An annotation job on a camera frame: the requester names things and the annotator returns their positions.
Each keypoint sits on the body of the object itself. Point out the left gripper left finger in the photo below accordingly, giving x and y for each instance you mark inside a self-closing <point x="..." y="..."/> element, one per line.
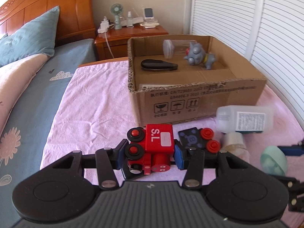
<point x="69" y="186"/>

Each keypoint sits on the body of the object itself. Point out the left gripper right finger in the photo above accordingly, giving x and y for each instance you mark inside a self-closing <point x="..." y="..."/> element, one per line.
<point x="232" y="187"/>

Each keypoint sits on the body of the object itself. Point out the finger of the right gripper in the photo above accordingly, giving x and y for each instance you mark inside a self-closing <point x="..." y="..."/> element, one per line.
<point x="296" y="191"/>
<point x="294" y="150"/>

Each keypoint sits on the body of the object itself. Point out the teal earbud case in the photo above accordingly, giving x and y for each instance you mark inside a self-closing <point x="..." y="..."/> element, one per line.
<point x="273" y="161"/>

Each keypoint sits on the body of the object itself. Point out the clear bottle yellow capsules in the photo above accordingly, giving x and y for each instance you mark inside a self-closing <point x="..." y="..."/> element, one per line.
<point x="235" y="144"/>

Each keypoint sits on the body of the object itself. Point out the large white supplement bottle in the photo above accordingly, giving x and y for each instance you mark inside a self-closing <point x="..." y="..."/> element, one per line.
<point x="244" y="119"/>

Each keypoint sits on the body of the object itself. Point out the red toy train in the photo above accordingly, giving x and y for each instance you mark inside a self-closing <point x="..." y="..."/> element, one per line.
<point x="150" y="149"/>

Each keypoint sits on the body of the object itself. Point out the blue patterned bed sheet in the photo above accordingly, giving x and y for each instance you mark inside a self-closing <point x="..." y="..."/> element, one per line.
<point x="30" y="120"/>

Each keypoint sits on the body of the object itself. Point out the pink table cloth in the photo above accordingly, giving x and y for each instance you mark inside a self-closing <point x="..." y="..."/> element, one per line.
<point x="95" y="112"/>

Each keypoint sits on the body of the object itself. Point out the brown cardboard box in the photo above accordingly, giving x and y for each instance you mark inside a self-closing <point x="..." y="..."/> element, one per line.
<point x="189" y="92"/>

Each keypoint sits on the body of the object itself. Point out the grey cat figurine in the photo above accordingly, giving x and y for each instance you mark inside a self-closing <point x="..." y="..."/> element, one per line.
<point x="196" y="55"/>

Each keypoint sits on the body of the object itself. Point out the black glasses case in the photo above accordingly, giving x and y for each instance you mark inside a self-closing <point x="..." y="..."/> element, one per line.
<point x="158" y="65"/>

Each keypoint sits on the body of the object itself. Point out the wooden nightstand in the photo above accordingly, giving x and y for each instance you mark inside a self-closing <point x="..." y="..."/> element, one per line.
<point x="113" y="43"/>

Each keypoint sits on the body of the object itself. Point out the teal pillow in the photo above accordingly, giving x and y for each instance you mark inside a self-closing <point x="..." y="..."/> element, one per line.
<point x="35" y="37"/>

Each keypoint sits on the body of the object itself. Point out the clear empty plastic jar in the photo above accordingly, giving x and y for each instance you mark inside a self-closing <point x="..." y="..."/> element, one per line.
<point x="175" y="47"/>

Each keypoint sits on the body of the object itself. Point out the white power strip charger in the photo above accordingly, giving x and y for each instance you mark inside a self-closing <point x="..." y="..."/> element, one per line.
<point x="103" y="26"/>

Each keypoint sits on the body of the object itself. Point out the small clear spray bottle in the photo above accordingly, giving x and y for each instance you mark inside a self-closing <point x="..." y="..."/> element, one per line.
<point x="129" y="19"/>

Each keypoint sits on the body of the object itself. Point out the white smart display stand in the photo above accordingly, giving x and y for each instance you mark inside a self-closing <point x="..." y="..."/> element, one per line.
<point x="149" y="20"/>

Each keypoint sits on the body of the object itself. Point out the green mini desk fan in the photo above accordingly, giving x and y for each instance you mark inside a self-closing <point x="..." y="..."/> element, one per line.
<point x="117" y="10"/>

